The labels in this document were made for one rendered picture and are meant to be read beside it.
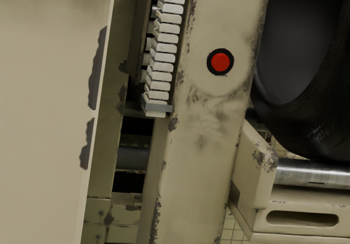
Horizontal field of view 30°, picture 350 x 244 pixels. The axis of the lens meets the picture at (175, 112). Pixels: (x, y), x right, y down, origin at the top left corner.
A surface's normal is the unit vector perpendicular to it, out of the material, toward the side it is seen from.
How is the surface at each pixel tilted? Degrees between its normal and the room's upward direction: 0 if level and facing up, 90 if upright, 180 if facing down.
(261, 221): 90
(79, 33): 90
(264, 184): 90
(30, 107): 90
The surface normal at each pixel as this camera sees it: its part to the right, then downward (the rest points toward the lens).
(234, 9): 0.20, 0.32
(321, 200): 0.16, -0.94
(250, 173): -0.97, -0.10
